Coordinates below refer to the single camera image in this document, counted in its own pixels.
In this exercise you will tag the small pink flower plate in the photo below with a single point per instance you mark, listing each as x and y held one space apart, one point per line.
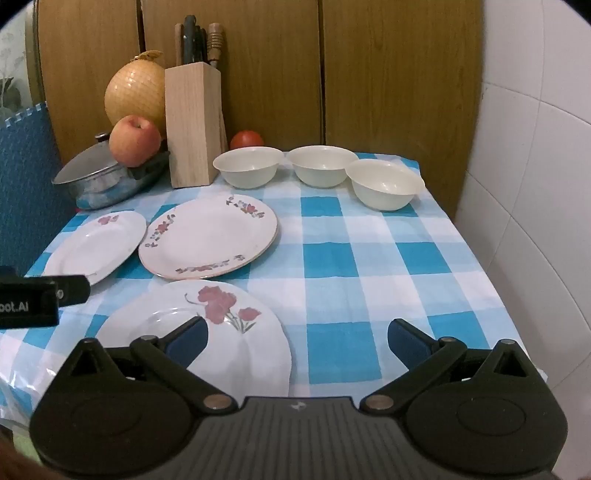
92 249

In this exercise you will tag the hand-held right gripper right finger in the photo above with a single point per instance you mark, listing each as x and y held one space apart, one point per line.
404 339

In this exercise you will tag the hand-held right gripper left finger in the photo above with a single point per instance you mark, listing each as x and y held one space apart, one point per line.
191 339

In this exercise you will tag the red poppy white plate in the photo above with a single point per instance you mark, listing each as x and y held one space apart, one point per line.
249 355

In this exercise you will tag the steel pot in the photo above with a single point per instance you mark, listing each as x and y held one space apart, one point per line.
104 191

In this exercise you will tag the cream bowl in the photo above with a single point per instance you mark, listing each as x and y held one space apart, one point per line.
323 166
383 189
247 168

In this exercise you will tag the wooden cabinet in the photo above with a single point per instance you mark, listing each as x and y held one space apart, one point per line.
369 69

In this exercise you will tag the wooden knife block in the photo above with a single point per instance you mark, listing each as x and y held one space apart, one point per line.
191 124

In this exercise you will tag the blue white checkered tablecloth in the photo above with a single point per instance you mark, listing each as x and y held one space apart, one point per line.
332 258

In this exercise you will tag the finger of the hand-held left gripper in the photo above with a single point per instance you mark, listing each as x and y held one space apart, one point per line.
74 290

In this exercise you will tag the steel pot lid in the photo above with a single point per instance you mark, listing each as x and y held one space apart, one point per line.
83 166

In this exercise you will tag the yellow pomelo in net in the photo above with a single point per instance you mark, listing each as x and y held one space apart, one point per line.
134 92

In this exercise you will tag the gold rimmed floral plate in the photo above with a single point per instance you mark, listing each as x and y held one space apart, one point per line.
207 240

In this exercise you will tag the red tomato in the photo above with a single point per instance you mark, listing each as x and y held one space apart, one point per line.
247 140

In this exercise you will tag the red apple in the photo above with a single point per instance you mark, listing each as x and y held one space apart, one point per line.
134 141

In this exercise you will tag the blue foam mat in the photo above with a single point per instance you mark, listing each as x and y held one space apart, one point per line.
27 184

